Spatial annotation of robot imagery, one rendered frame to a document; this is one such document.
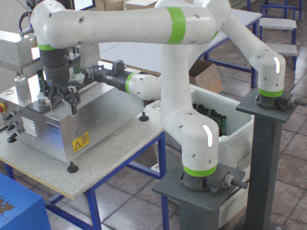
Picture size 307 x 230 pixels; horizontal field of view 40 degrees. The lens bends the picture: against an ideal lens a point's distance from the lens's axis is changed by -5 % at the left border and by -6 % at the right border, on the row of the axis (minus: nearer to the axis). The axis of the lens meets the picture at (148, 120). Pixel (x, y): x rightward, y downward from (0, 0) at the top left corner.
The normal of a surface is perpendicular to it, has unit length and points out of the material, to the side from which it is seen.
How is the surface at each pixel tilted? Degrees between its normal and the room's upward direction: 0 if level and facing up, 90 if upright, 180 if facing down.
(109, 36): 107
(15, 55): 90
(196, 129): 17
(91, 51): 90
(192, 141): 89
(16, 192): 0
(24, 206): 0
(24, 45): 90
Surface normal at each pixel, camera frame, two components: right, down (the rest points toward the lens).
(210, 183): -0.58, 0.30
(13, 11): 0.80, 0.26
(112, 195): -0.07, -0.87
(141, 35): 0.32, 0.68
